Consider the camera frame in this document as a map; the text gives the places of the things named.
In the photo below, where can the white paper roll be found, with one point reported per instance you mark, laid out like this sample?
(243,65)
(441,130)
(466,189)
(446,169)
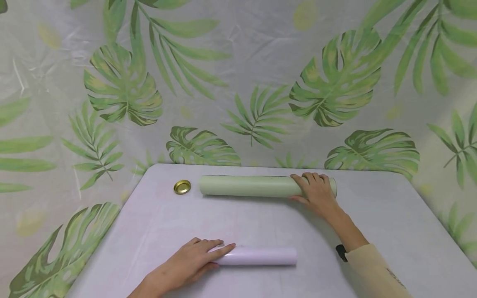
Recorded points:
(261,256)

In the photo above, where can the black wrist band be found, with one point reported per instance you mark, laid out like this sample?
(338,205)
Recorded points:
(341,253)

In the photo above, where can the light green cardboard tube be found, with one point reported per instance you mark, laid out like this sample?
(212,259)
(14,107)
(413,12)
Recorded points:
(246,186)

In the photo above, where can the person's right forearm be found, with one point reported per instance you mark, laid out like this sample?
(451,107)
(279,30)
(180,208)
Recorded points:
(357,252)

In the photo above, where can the person's left forearm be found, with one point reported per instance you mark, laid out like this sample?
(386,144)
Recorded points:
(147,287)

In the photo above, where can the person's right ring finger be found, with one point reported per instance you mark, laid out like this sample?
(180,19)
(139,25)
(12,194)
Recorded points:
(319,179)

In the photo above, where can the person's right little finger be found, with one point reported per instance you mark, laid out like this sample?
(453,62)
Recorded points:
(327,181)

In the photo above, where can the person's left index finger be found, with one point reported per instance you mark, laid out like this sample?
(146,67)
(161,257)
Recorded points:
(220,252)

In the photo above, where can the person's left hand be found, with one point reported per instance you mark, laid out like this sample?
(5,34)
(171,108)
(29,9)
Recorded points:
(188,260)

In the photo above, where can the person's right middle finger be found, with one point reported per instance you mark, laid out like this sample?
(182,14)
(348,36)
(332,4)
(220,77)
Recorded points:
(309,179)

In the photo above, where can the person's left thumb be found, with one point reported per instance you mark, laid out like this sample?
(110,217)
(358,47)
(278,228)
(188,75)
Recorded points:
(209,270)

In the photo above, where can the round gold metal lid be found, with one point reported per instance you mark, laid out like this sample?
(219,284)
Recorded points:
(182,187)

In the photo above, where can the person's right thumb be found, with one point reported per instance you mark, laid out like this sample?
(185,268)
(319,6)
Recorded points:
(299,199)

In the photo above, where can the person's right hand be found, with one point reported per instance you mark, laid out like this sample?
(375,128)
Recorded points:
(319,198)

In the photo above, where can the person's right index finger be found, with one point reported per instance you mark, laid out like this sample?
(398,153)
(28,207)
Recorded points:
(298,180)

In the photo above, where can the person's left fingers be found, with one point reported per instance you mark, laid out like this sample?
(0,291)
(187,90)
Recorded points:
(207,242)

